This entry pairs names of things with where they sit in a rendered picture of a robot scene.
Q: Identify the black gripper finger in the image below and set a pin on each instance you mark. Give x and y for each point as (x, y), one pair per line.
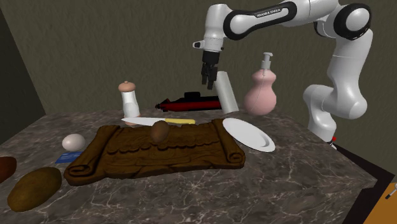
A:
(204, 77)
(211, 82)

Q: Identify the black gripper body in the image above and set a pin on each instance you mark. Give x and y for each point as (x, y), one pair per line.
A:
(210, 59)

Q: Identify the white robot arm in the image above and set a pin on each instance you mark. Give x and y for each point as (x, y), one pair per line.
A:
(344, 74)

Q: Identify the red and black submarine toy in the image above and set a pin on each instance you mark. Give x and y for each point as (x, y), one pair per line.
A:
(192, 104)

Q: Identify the pink soap dispenser bottle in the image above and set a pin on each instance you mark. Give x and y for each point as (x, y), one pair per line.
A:
(260, 93)

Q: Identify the white plate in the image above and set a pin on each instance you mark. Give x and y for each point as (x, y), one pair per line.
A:
(248, 134)

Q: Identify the small brown egg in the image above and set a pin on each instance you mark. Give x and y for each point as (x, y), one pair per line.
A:
(160, 131)

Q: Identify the white pepper mill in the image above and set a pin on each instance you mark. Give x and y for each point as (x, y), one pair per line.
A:
(130, 104)

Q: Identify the brown carved wooden board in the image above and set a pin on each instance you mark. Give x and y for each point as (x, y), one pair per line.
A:
(149, 153)

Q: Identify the white egg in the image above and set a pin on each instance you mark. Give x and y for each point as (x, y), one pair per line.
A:
(73, 142)

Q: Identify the blue card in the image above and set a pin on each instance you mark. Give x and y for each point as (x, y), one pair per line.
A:
(67, 157)

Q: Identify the dark robot stand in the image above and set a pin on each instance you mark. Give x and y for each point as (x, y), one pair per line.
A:
(369, 183)

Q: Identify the brown potato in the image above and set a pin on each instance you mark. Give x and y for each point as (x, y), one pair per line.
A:
(34, 188)

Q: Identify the orange wooden cabinet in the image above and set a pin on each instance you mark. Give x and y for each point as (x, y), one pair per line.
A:
(383, 208)

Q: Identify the reddish brown round fruit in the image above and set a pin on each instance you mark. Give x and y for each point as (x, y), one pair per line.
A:
(6, 167)

